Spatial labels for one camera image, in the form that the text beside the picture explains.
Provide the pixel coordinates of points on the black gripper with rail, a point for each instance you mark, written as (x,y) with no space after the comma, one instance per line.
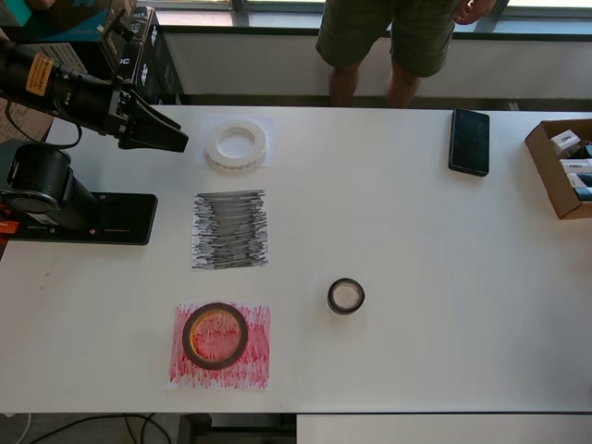
(121,115)

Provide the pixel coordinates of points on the wide white tape roll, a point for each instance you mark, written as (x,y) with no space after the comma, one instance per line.
(213,152)

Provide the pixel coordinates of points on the red tape roll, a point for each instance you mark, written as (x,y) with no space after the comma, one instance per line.
(194,351)

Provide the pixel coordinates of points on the small black tape roll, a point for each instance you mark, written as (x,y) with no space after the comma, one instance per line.
(344,312)

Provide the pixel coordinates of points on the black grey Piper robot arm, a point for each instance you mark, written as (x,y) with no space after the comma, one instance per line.
(37,78)

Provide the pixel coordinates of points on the person's left hand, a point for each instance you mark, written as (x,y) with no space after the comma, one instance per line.
(472,11)

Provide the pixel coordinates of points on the black monitor box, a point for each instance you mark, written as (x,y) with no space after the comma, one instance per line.
(162,69)

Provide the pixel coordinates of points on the tall black printed box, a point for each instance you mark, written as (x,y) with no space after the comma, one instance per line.
(139,46)

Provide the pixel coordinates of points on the black box with white label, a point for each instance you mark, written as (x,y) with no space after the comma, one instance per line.
(74,53)

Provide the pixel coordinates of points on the plain white paper sheet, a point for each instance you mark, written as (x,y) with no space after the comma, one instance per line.
(270,139)

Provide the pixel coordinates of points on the black scribbled paper sheet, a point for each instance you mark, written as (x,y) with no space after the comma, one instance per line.
(231,231)

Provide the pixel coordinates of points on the cardboard box with shipping label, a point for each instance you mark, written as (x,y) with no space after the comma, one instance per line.
(28,122)

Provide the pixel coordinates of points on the teal product box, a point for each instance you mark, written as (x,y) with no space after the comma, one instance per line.
(69,30)

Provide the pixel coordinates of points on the orange clamp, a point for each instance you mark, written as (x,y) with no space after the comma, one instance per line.
(7,226)

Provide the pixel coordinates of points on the person in dark shirt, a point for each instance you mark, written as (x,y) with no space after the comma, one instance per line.
(370,37)

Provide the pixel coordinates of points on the red scribbled paper sheet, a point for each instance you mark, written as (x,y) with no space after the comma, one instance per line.
(254,361)

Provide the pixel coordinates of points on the open brown cardboard box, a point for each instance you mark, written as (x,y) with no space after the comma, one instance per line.
(546,176)

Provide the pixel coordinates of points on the white box with black lettering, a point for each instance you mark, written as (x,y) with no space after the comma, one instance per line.
(575,165)

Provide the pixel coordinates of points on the black and white small box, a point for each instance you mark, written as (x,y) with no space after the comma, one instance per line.
(580,187)

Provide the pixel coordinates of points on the small dark box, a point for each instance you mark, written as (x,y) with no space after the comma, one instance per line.
(585,151)

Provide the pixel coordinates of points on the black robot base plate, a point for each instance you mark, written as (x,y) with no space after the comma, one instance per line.
(129,217)

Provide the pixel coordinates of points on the dark window frame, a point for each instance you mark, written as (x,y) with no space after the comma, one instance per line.
(509,7)

